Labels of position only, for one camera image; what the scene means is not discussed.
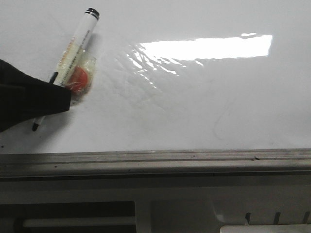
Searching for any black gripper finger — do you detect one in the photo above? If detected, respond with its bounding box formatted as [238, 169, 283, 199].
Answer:
[0, 60, 71, 132]

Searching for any white black whiteboard marker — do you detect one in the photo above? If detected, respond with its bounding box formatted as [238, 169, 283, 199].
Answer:
[32, 7, 101, 132]

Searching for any white whiteboard with aluminium frame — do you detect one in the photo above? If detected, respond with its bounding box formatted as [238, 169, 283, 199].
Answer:
[0, 0, 311, 178]

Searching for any white metal stand frame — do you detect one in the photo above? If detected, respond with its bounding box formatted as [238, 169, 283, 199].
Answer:
[0, 174, 311, 233]

